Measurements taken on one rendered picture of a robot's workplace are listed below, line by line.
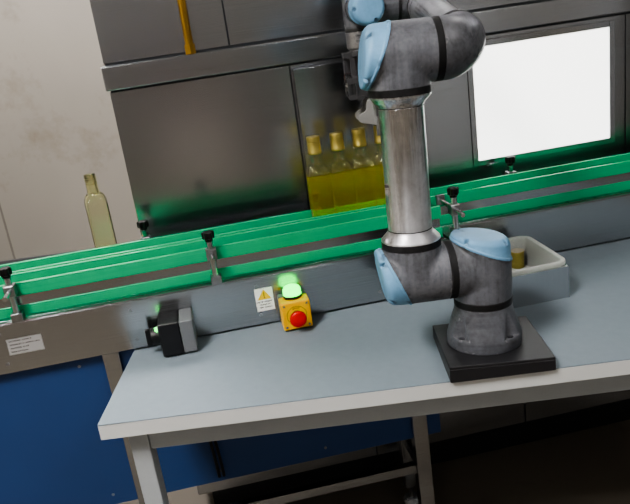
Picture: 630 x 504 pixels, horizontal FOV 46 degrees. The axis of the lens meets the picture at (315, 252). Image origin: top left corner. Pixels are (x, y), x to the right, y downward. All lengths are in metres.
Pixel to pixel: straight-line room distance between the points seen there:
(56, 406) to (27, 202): 3.50
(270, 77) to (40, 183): 3.44
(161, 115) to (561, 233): 1.11
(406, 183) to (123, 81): 0.86
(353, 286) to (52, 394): 0.78
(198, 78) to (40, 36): 3.19
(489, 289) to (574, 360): 0.22
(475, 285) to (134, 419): 0.72
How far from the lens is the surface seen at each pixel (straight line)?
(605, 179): 2.14
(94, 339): 1.83
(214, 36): 1.98
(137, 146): 2.00
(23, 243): 5.44
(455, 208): 1.83
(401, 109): 1.37
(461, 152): 2.12
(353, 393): 1.48
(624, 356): 1.58
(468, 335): 1.50
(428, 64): 1.36
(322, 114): 1.99
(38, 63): 5.13
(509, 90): 2.15
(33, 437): 1.99
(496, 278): 1.47
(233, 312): 1.80
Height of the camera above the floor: 1.48
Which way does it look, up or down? 19 degrees down
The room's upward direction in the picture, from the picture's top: 8 degrees counter-clockwise
